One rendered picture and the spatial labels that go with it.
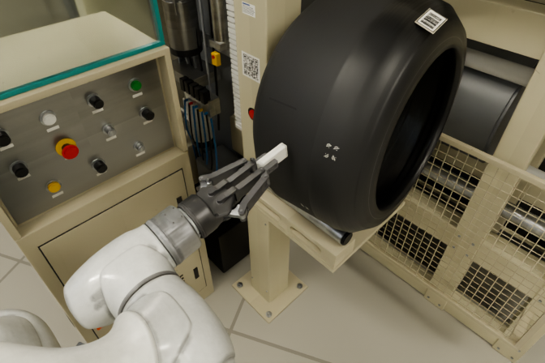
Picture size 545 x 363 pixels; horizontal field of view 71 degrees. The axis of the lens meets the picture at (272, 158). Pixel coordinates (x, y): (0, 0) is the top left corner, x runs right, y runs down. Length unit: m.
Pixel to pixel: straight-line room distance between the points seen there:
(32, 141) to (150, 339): 0.74
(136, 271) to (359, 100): 0.46
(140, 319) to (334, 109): 0.46
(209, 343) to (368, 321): 1.50
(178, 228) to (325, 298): 1.43
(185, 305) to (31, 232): 0.75
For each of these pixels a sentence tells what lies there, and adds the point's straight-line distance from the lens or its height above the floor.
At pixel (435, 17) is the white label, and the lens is 0.82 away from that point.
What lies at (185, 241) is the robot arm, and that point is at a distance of 0.64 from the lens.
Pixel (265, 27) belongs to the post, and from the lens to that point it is 1.01.
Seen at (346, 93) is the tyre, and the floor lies 1.37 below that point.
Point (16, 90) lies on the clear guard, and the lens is 1.05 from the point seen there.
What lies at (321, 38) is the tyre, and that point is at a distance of 0.78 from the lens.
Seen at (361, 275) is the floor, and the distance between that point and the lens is 2.09.
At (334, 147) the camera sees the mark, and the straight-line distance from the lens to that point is 0.72.
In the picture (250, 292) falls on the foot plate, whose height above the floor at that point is 0.01.
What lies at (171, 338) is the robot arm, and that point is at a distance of 0.52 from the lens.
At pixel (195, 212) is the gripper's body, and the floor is 1.24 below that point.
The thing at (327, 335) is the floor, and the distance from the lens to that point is 1.91.
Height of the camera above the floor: 1.72
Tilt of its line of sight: 41 degrees down
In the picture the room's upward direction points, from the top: straight up
